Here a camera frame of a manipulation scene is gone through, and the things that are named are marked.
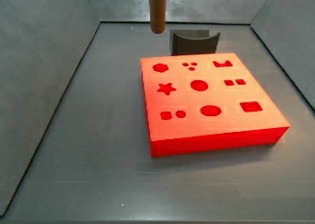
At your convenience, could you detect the brown oval peg rod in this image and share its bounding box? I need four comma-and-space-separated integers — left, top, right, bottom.
149, 0, 165, 34

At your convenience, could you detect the red shape-sorter block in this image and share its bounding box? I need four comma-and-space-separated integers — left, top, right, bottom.
140, 53, 289, 157

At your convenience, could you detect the dark curved holder block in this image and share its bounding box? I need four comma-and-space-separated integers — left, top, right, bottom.
169, 29, 220, 55

